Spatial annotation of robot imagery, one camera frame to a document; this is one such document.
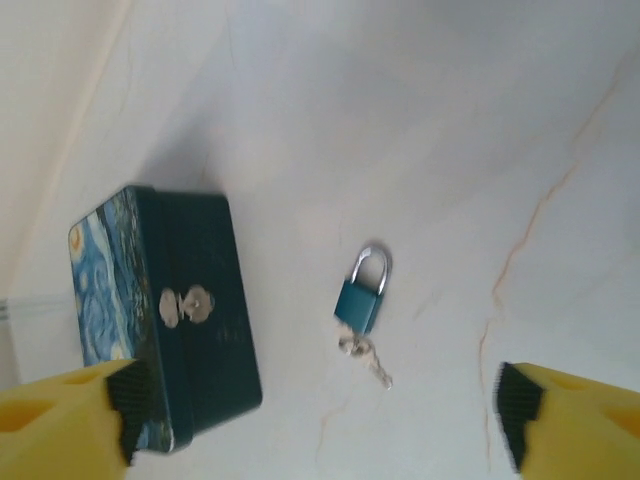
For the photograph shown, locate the starry night print tin box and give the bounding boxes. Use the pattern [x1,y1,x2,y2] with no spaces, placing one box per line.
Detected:
[67,184,264,455]

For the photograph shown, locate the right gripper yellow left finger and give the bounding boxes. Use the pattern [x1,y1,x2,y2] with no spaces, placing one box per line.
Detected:
[0,358,152,480]

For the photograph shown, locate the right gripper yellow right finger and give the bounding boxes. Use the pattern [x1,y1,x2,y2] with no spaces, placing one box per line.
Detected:
[493,361,640,480]

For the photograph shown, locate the silver keys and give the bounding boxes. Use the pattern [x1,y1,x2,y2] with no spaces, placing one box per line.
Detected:
[336,322,395,392]

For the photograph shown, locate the teal padlock with silver shackle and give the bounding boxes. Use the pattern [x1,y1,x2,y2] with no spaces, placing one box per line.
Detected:
[333,241,394,337]

